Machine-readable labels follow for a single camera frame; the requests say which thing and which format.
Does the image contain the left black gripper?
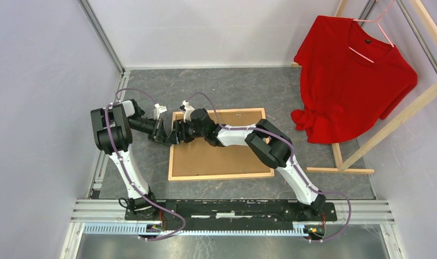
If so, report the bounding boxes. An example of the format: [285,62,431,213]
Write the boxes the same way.
[128,116,169,145]

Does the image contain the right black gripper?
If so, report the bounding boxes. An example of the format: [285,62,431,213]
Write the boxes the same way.
[166,118,206,146]

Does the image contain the wooden picture frame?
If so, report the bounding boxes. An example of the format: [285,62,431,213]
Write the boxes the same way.
[167,107,275,182]

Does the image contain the brown backing board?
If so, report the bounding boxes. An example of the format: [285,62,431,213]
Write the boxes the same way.
[171,111,271,178]

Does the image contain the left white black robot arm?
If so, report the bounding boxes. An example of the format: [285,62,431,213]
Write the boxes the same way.
[90,99,167,220]

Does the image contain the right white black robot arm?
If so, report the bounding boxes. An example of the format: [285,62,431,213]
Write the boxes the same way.
[165,108,326,220]

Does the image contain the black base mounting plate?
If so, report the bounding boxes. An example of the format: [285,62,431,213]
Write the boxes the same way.
[124,198,338,231]

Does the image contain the wooden clothes rack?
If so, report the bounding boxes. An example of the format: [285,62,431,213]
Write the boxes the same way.
[306,1,437,175]

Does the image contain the red t-shirt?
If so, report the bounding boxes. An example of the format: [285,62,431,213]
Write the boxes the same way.
[291,16,418,144]

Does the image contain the pink clothes hanger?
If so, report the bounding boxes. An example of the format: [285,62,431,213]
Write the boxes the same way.
[348,0,396,64]

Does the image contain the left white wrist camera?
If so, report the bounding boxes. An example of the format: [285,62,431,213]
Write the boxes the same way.
[153,103,167,120]

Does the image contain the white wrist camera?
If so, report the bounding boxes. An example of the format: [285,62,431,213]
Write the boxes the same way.
[180,100,195,117]
[153,103,167,120]

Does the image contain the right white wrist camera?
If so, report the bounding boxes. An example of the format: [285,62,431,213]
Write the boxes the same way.
[180,100,195,117]

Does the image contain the aluminium rail frame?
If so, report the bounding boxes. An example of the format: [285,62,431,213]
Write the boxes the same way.
[60,199,406,258]

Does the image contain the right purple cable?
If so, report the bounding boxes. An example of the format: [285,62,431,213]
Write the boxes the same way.
[186,92,352,244]

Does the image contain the metal corner post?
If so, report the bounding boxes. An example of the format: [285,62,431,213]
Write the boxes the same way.
[78,0,125,74]

